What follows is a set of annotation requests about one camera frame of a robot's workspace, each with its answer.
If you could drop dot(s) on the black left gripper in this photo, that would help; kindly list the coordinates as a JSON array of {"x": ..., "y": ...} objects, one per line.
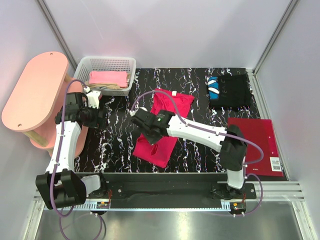
[{"x": 102, "y": 116}]

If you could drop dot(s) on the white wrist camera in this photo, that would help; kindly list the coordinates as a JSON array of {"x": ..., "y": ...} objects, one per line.
[
  {"x": 93, "y": 97},
  {"x": 134, "y": 112}
]

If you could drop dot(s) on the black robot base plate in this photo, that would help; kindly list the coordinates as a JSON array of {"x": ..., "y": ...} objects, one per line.
[{"x": 156, "y": 182}]

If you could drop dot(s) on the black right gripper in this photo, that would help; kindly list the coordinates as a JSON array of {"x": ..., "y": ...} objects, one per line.
[{"x": 139, "y": 119}]

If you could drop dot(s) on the orange connector board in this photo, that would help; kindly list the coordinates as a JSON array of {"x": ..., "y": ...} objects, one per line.
[
  {"x": 238, "y": 206},
  {"x": 103, "y": 204}
]

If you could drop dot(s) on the beige folded t shirt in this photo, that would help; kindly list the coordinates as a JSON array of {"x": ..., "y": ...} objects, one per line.
[{"x": 107, "y": 86}]

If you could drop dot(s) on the pink folded t shirt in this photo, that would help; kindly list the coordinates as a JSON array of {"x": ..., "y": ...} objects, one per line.
[{"x": 108, "y": 77}]

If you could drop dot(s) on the white plastic basket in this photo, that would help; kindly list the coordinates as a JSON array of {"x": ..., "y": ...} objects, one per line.
[{"x": 104, "y": 63}]

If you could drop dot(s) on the left orange connector board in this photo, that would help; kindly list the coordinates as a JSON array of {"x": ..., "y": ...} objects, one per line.
[{"x": 103, "y": 204}]

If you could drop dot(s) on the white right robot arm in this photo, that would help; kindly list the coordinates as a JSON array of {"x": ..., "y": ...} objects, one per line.
[{"x": 226, "y": 141}]

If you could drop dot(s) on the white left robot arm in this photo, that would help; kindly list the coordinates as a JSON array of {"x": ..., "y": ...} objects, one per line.
[{"x": 59, "y": 186}]

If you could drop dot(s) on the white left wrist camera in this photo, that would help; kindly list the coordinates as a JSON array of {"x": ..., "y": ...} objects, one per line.
[{"x": 93, "y": 97}]

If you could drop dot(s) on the red t shirt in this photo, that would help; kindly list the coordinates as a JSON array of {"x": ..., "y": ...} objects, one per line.
[{"x": 154, "y": 144}]

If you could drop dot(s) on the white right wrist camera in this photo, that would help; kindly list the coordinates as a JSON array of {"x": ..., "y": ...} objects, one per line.
[{"x": 134, "y": 112}]

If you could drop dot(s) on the right orange connector board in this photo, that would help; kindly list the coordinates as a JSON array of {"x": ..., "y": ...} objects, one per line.
[{"x": 238, "y": 206}]

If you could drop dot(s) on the black folded t shirt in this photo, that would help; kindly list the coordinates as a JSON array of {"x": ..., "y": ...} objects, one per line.
[{"x": 229, "y": 91}]

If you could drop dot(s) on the pink three tier shelf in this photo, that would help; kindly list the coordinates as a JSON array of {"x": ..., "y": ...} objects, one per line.
[{"x": 37, "y": 98}]

